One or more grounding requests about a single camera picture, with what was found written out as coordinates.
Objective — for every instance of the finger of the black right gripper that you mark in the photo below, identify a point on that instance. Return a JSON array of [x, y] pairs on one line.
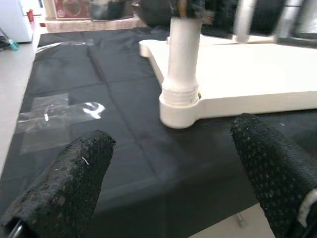
[[193, 8]]

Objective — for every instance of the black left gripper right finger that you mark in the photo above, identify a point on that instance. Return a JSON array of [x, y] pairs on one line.
[[272, 173]]

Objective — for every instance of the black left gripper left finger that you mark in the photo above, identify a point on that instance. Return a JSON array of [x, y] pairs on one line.
[[67, 186]]

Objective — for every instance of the white plastic table leg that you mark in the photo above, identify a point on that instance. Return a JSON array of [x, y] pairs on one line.
[[183, 62]]

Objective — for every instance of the black wok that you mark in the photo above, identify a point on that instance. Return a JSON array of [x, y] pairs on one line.
[[153, 15]]

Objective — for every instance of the grey metal table leg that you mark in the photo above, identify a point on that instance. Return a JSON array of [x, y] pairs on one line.
[[242, 220]]

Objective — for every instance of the white plastic table top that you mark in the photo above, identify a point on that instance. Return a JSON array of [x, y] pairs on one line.
[[247, 74]]

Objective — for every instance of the clear tape patch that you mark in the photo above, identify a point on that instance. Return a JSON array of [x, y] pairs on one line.
[[49, 111]]

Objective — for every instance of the black bag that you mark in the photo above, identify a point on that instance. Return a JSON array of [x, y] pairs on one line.
[[111, 10]]

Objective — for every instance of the black tablecloth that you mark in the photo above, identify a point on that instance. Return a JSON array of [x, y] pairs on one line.
[[136, 99]]

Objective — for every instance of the beige covered bench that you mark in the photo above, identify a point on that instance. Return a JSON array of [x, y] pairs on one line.
[[86, 24]]

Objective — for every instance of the red printed carton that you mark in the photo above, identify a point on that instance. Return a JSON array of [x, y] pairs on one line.
[[71, 8]]

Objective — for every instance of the teal plastic object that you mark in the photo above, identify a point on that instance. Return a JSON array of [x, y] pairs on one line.
[[14, 45]]

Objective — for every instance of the black object on floor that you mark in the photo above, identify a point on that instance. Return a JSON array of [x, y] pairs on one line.
[[3, 45]]

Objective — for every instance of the red bottle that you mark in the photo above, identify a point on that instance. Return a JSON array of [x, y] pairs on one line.
[[30, 16]]

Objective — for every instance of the white appliance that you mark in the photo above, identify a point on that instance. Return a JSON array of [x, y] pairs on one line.
[[15, 22]]

